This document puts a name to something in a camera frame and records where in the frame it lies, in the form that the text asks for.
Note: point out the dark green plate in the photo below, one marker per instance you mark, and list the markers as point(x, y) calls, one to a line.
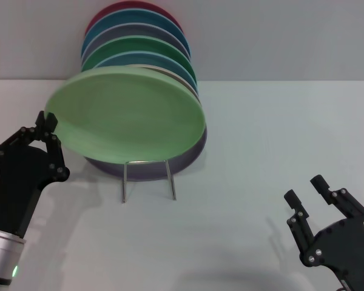
point(133, 44)

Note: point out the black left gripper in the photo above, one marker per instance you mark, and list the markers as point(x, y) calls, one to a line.
point(18, 188)

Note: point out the dark red plate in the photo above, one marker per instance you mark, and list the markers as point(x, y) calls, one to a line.
point(124, 5)

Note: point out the teal blue plate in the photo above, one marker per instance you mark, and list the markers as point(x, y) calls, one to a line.
point(133, 16)

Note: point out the grey purple plate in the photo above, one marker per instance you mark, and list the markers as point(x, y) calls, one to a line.
point(133, 30)

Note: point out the light blue plate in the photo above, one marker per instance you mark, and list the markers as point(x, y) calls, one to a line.
point(157, 59)

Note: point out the light green plate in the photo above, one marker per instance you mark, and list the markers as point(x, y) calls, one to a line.
point(124, 115)

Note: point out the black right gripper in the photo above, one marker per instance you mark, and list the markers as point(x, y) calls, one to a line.
point(349, 248)

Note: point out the lavender plate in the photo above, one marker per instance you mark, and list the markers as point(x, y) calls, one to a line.
point(182, 160)

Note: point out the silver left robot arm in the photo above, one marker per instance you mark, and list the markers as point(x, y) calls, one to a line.
point(1, 257)

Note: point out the beige plate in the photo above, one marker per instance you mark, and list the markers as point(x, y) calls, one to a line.
point(182, 79)

